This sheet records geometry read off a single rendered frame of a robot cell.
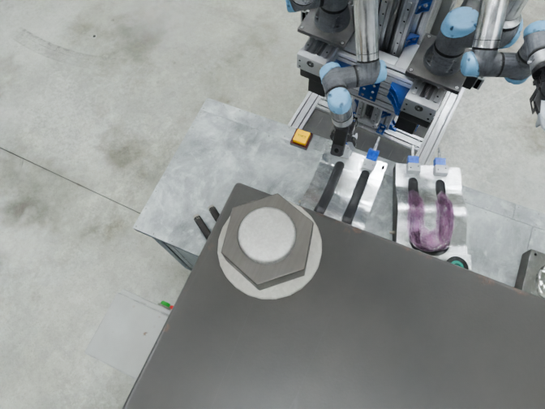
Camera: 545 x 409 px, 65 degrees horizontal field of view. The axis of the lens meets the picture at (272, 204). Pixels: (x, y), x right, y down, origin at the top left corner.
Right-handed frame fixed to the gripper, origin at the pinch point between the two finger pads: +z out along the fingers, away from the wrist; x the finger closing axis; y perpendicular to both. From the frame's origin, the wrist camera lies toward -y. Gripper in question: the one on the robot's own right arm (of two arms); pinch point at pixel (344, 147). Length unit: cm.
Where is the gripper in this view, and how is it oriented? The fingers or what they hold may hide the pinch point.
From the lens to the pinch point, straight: 174.1
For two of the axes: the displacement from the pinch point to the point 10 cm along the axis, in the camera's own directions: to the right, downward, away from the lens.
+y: 3.8, -9.1, 1.9
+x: -9.0, -3.1, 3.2
